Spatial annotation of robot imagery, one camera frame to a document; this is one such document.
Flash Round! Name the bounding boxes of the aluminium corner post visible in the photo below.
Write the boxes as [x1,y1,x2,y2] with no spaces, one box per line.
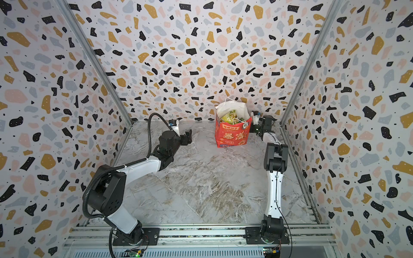
[55,0,133,127]
[280,0,342,128]

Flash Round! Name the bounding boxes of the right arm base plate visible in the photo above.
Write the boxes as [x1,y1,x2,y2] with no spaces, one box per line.
[243,226,290,245]

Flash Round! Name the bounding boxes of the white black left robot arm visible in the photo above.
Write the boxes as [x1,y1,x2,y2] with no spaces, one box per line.
[82,130,192,245]

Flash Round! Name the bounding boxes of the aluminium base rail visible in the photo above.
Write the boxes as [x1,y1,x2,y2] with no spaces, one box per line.
[61,224,340,258]

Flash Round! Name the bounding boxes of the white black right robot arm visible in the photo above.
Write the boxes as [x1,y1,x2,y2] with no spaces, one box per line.
[258,116,288,244]

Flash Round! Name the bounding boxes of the aluminium right corner post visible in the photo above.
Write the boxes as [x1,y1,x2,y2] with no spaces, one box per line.
[280,0,342,128]

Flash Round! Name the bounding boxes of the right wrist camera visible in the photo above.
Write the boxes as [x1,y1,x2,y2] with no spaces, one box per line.
[251,111,261,125]

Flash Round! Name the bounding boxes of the aluminium left corner post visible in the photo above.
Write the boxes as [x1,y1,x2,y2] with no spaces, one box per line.
[55,0,133,127]

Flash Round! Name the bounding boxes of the red paper bag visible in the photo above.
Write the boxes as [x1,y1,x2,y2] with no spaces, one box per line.
[215,98,252,148]

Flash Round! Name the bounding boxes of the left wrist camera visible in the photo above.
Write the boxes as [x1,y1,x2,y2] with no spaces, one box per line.
[168,119,180,135]

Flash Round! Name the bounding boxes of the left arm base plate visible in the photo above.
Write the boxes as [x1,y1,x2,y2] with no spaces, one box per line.
[112,227,160,246]

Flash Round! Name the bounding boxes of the right circuit board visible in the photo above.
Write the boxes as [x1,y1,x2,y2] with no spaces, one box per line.
[263,247,281,258]

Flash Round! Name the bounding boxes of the small green circuit board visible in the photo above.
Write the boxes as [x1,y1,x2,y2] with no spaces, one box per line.
[124,249,144,258]

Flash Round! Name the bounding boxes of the yellow green snack packet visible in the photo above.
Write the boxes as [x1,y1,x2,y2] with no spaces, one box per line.
[220,110,239,125]

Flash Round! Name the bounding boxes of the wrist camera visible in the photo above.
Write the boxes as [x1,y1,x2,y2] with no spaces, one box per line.
[251,111,261,125]
[168,119,180,135]

